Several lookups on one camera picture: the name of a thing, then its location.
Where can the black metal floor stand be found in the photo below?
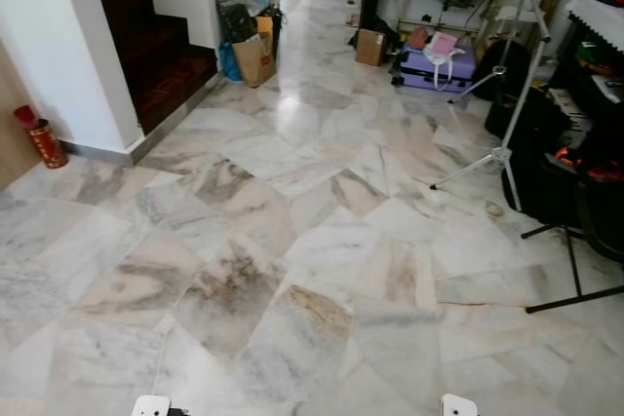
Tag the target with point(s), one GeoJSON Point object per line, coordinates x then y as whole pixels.
{"type": "Point", "coordinates": [575, 284]}

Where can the large black fabric case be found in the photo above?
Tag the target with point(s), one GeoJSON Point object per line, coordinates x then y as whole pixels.
{"type": "Point", "coordinates": [546, 172]}

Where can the silver tripod stand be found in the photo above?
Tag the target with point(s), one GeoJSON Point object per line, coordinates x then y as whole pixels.
{"type": "Point", "coordinates": [504, 153]}

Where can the black backpack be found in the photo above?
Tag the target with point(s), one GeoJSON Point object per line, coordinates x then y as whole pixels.
{"type": "Point", "coordinates": [507, 60]}

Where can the white lace cloth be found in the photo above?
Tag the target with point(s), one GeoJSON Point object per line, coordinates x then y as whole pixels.
{"type": "Point", "coordinates": [595, 15]}

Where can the white and pink tote bag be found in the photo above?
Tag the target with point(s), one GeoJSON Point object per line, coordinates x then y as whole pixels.
{"type": "Point", "coordinates": [444, 46]}

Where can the purple suitcase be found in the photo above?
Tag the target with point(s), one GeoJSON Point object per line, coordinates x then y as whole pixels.
{"type": "Point", "coordinates": [419, 70]}

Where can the small plain cardboard box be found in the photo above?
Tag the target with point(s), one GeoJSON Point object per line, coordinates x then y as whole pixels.
{"type": "Point", "coordinates": [370, 48]}

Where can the brown paper bag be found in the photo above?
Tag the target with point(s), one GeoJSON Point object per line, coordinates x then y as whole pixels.
{"type": "Point", "coordinates": [253, 60]}

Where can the blue bag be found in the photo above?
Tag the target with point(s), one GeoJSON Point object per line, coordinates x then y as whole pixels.
{"type": "Point", "coordinates": [227, 63]}

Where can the small black bag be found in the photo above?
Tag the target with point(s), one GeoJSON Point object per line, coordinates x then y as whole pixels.
{"type": "Point", "coordinates": [234, 18]}

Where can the dark wooden staircase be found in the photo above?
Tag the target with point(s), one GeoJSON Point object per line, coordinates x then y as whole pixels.
{"type": "Point", "coordinates": [156, 56]}

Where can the red cylindrical tin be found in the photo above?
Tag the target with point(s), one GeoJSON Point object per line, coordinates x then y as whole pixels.
{"type": "Point", "coordinates": [46, 143]}

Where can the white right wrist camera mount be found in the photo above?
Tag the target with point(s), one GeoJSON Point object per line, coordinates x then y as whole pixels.
{"type": "Point", "coordinates": [458, 406]}

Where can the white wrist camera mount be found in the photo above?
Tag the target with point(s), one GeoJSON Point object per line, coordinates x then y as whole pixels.
{"type": "Point", "coordinates": [149, 406]}
{"type": "Point", "coordinates": [458, 406]}

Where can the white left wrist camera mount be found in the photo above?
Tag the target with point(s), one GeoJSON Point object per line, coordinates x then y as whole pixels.
{"type": "Point", "coordinates": [149, 406]}

